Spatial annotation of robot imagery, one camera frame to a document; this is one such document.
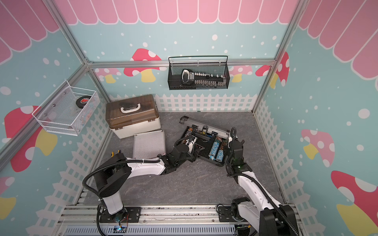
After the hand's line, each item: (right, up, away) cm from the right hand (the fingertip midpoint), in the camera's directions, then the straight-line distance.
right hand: (231, 140), depth 85 cm
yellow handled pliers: (-76, -10, +11) cm, 77 cm away
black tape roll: (-82, +22, -6) cm, 85 cm away
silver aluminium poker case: (-51, -4, +11) cm, 53 cm away
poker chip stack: (-10, -7, +7) cm, 14 cm away
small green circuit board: (-58, -42, -14) cm, 73 cm away
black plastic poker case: (-10, -2, +12) cm, 16 cm away
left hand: (-21, -5, +3) cm, 22 cm away
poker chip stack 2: (-6, -10, +4) cm, 13 cm away
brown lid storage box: (-62, +14, +6) cm, 64 cm away
